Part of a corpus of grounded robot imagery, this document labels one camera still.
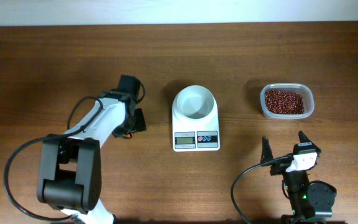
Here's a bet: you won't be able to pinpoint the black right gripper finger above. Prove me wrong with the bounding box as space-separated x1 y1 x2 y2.
260 136 273 165
298 131 311 145

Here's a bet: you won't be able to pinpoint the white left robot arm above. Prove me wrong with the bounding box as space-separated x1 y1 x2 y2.
37 91 147 223

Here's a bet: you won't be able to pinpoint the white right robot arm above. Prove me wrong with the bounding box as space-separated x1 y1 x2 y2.
260 131 337 224

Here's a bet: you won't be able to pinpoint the white digital kitchen scale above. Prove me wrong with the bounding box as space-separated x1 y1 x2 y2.
172 100 221 152

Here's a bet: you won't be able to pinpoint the white round bowl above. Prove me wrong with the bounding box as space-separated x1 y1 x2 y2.
173 85 215 119

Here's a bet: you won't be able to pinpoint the red adzuki beans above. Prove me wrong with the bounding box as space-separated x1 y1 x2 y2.
264 89 305 114

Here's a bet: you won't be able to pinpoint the clear plastic bean container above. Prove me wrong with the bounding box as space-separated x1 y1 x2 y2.
260 83 315 119

